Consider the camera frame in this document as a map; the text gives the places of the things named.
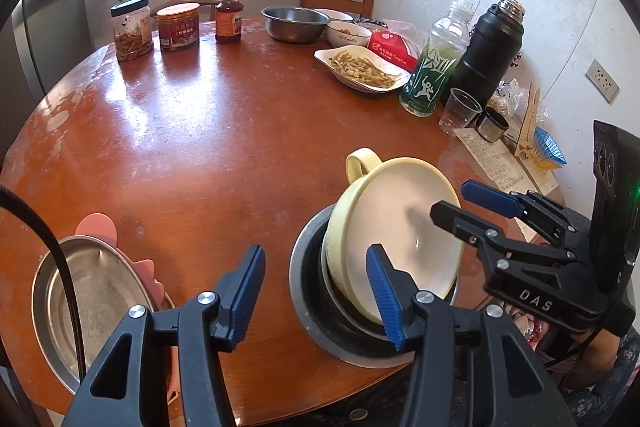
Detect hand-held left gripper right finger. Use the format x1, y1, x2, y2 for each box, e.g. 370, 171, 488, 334
366, 244, 576, 427

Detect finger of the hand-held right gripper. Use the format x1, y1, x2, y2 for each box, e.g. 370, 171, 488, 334
461, 180, 592, 254
430, 201, 568, 270

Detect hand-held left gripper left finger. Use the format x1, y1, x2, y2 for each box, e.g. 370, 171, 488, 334
60, 244, 266, 427

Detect deep steel bowl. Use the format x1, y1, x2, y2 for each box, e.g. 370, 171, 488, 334
319, 232, 459, 339

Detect large shallow steel bowl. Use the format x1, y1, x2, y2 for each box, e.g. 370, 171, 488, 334
288, 203, 461, 368

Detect yellow enamel bowl with handle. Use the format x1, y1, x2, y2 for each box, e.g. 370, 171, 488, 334
322, 147, 464, 326

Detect pink plastic plate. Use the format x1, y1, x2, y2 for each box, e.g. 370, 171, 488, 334
74, 214, 177, 404

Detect steel plate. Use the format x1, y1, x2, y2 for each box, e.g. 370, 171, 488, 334
31, 235, 169, 396

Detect person's right forearm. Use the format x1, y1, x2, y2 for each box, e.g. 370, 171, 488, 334
560, 334, 640, 427

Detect handwritten paper sheet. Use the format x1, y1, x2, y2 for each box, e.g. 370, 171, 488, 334
452, 127, 559, 244

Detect steel thermos cap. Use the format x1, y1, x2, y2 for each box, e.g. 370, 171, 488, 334
474, 106, 510, 142

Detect blue paper liners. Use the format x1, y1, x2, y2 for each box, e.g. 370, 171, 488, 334
531, 126, 568, 171

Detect wooden clothespins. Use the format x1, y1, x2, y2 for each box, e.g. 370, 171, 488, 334
514, 82, 544, 158

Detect clear plastic cup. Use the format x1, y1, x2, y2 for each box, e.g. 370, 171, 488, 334
438, 87, 482, 136

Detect clear plastic bag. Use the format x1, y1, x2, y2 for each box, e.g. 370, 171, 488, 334
492, 78, 527, 118

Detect green label plastic bottle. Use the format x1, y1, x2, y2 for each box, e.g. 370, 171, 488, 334
398, 0, 474, 118

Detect black thermos flask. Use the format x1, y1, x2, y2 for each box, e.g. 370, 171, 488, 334
444, 0, 526, 111

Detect red tissue pack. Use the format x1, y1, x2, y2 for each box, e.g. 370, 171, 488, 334
367, 20, 421, 74

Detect white plate with noodles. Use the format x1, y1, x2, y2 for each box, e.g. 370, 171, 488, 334
313, 46, 412, 94

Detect small patterned bowl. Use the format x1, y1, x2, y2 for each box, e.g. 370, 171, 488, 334
355, 18, 390, 34

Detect white ceramic bowl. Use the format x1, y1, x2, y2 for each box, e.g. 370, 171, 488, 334
325, 20, 374, 50

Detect small steel bowl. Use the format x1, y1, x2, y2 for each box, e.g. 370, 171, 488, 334
261, 6, 332, 44

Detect red lid jar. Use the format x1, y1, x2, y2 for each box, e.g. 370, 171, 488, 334
155, 3, 201, 53

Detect brown sauce bottle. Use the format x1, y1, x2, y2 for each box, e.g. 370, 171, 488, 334
215, 0, 245, 46

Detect black lid glass jar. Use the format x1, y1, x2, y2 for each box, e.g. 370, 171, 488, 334
110, 0, 155, 63

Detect curved wooden chair back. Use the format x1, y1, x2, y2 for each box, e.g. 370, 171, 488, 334
149, 0, 221, 21

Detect grey cabinet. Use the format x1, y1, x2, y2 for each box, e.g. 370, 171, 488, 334
10, 0, 90, 100

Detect wall power outlet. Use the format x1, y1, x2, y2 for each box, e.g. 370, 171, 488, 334
585, 59, 621, 104

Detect black cable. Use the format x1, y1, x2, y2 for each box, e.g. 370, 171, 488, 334
0, 187, 87, 385

